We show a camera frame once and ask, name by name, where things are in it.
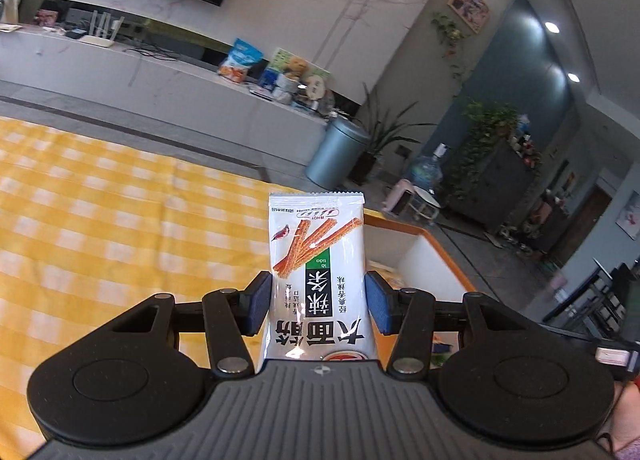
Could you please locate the white spicy strips packet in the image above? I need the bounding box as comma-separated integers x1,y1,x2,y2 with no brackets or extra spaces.
258,191,378,367

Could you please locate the person's hand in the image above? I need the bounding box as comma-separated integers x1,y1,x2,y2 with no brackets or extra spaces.
597,378,640,460

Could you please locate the orange white storage box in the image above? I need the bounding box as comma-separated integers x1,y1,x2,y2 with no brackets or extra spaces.
364,214,475,368

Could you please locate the dark dining table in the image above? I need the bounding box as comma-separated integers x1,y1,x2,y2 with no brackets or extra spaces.
542,260,639,344

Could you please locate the white round stool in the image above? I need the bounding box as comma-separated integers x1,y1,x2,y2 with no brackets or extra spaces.
409,186,440,225

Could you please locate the pink space heater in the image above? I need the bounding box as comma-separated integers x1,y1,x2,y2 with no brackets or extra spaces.
382,178,414,216

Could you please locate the water jug with pump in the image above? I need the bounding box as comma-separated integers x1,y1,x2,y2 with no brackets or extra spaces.
409,142,448,194

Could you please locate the dark grey cabinet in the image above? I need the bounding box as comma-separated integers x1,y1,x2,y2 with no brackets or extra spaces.
448,142,536,232

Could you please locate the yellow checkered tablecloth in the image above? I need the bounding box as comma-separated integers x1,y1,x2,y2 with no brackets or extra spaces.
1,118,273,459

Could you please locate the blue grey trash bin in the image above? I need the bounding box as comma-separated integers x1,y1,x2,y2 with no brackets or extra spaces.
305,116,371,190

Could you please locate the potted long-leaf plant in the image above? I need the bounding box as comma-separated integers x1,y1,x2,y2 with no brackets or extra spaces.
348,83,434,185

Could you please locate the hanging pothos plant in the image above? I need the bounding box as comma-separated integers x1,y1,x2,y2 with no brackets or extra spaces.
449,100,518,198

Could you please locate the white tv console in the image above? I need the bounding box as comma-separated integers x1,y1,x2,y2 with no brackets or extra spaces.
1,27,326,164

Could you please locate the round paper fan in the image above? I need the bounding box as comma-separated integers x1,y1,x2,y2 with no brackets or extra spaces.
306,74,326,100

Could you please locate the teddy bear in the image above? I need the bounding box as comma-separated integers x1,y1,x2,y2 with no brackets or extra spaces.
282,56,308,81

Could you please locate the blue snack bag on console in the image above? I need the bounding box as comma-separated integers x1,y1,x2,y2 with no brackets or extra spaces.
217,38,264,84

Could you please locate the white router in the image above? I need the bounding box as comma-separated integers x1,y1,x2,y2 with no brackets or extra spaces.
79,10,125,48

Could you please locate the framed wall picture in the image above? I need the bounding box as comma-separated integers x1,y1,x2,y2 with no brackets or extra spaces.
447,0,490,34

